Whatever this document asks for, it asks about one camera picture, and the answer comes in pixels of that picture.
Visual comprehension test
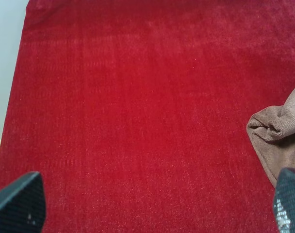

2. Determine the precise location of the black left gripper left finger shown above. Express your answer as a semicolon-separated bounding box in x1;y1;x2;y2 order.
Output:
0;171;46;233

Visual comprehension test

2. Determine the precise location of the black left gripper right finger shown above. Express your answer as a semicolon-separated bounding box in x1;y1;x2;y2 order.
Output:
273;167;295;233

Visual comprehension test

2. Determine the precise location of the brown microfibre towel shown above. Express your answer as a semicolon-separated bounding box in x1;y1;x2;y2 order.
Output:
246;89;295;187

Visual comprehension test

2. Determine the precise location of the red velvet table cloth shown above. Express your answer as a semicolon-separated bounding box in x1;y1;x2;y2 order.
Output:
0;0;295;233

